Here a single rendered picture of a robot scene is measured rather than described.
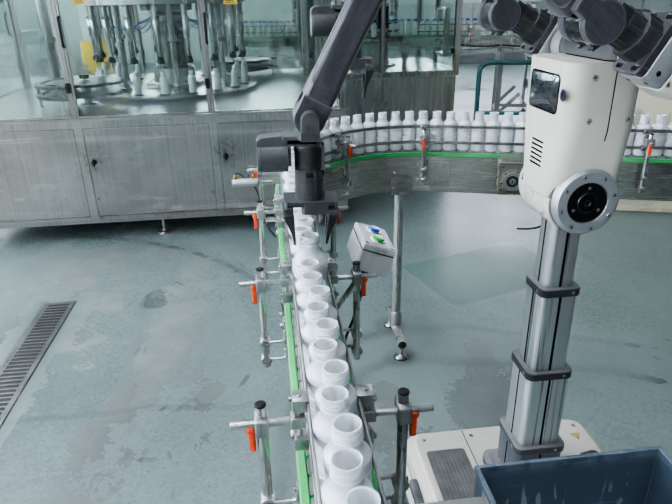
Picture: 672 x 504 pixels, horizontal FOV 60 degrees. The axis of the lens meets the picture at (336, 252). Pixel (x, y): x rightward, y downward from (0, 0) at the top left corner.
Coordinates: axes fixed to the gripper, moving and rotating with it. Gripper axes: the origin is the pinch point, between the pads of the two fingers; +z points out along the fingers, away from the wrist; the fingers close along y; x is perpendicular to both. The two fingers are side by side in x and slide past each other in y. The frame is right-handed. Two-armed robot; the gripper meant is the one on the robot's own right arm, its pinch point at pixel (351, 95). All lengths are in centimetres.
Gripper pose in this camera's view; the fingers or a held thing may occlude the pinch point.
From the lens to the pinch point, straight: 155.5
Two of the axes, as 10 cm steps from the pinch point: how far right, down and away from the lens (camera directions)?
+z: 0.2, 9.1, 4.1
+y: -9.9, 0.7, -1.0
